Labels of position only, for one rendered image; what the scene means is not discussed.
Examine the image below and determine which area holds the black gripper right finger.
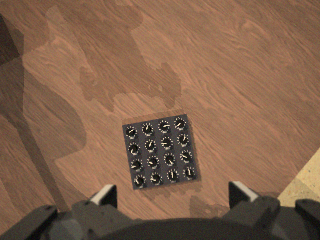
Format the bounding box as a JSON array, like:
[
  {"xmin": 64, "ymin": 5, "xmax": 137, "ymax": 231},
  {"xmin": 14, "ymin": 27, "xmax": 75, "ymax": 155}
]
[{"xmin": 211, "ymin": 181, "xmax": 320, "ymax": 240}]

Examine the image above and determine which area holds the dark grey knob box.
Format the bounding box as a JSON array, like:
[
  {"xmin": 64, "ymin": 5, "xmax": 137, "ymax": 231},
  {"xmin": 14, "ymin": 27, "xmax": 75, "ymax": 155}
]
[{"xmin": 122, "ymin": 114, "xmax": 198, "ymax": 190}]

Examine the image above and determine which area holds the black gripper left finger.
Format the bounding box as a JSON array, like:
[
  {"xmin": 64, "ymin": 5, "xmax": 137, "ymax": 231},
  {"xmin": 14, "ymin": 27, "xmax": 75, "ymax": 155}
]
[{"xmin": 0, "ymin": 185, "xmax": 146, "ymax": 240}]

